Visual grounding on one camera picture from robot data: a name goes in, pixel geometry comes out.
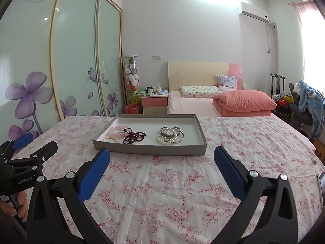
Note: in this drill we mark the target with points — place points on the grey cardboard tray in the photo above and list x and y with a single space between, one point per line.
112 135

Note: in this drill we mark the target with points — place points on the lavender small pillow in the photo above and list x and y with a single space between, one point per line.
227 82

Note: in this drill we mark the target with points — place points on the blue bin with red bag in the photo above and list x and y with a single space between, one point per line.
132 109

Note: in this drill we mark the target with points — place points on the pink bed mattress sheet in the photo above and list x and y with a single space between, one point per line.
204 107

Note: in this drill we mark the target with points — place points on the silver bangle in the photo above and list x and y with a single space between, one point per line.
170 135

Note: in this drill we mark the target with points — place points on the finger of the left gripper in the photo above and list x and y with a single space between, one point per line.
38 158
20 143

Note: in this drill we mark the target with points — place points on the floral white pillow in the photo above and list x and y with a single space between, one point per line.
200 91

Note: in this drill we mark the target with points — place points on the white mug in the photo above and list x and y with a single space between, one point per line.
150 91

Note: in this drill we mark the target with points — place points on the folded salmon duvet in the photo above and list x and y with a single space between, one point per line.
244 103

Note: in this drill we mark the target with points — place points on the pink white nightstand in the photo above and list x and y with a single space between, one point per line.
155 104

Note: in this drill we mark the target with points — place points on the clear tube of plush toys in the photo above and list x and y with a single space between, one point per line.
130 71

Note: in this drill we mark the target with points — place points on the sliding wardrobe with flowers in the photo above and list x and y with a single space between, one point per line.
59 58

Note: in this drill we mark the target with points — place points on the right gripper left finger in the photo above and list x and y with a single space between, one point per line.
46 222

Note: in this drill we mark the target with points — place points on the cream pink headboard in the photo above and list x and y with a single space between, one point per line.
200 73

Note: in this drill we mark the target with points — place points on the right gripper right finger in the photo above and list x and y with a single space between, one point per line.
278 220

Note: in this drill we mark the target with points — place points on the blue plush garment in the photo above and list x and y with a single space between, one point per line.
313 101

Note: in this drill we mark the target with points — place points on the white air conditioner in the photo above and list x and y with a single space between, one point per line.
253 12

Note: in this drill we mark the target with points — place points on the floral pink bedsheet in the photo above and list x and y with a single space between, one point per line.
184 199

